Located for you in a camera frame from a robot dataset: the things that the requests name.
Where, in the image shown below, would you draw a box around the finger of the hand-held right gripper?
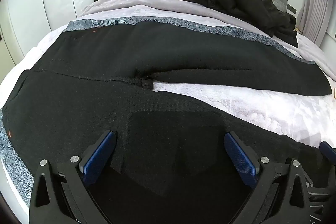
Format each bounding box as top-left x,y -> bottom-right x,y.
319,140 -> 336,161

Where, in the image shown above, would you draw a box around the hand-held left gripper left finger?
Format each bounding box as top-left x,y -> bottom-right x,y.
29,130 -> 117,224

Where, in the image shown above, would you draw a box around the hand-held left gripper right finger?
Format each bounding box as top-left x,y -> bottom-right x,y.
223,132 -> 314,224

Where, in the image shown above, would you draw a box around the black pants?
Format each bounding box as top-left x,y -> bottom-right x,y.
1,21 -> 332,224

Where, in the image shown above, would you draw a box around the bed with lilac blanket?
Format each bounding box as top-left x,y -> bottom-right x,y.
0,0 -> 336,214

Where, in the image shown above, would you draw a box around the grey patterned cloth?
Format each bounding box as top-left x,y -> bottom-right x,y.
0,17 -> 317,203

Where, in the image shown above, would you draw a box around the white pleated curtain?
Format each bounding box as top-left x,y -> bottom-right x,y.
302,0 -> 334,43

